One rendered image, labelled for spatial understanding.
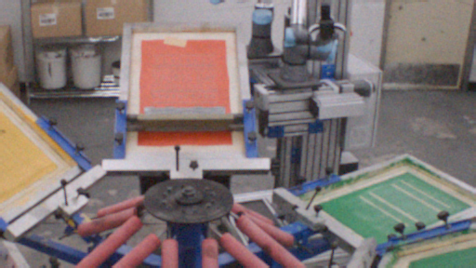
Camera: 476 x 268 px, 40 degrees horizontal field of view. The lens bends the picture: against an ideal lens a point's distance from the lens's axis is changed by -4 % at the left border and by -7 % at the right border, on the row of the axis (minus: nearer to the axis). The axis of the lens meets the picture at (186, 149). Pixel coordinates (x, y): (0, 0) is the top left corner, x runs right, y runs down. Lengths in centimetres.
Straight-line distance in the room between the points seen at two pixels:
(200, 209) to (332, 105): 143
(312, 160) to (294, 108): 51
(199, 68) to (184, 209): 118
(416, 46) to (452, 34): 39
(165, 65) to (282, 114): 67
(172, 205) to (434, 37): 540
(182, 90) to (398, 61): 439
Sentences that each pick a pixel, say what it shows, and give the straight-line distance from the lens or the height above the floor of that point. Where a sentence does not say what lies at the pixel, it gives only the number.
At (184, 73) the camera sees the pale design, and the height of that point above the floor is 137.
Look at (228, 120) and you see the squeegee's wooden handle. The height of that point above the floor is 127.
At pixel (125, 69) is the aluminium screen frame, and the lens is 319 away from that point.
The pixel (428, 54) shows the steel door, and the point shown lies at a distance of 735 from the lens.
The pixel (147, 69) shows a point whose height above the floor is 138.
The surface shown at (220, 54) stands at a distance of 329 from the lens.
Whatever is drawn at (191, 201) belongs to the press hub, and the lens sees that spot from 223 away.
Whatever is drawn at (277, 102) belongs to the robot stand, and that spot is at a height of 115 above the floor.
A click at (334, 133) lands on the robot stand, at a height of 86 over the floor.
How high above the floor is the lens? 243
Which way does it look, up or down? 26 degrees down
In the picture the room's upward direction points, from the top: straight up
